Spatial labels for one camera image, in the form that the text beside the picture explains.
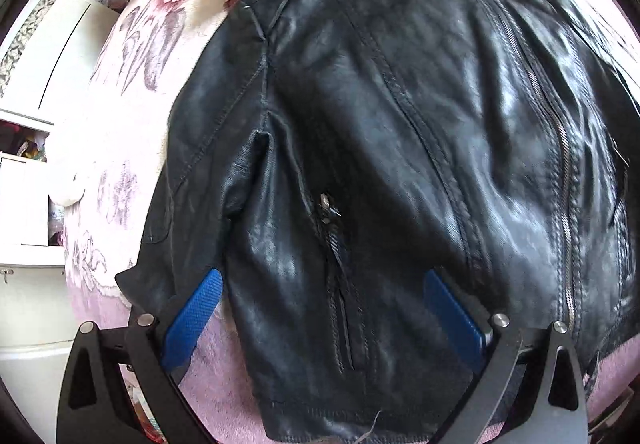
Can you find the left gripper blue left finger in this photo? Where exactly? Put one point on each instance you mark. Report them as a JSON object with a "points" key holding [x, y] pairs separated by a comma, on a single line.
{"points": [[95, 406]]}

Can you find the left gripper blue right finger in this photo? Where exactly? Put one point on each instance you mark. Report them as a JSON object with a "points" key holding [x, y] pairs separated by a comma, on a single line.
{"points": [[532, 372]]}

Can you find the black leather jacket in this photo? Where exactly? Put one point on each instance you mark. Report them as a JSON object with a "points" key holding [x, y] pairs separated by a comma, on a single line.
{"points": [[325, 154]]}

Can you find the floral pink bed blanket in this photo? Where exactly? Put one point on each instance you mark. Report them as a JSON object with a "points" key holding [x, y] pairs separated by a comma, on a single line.
{"points": [[113, 147]]}

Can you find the white wardrobe cabinet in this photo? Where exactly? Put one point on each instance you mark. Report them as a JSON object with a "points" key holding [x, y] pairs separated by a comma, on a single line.
{"points": [[46, 60]]}

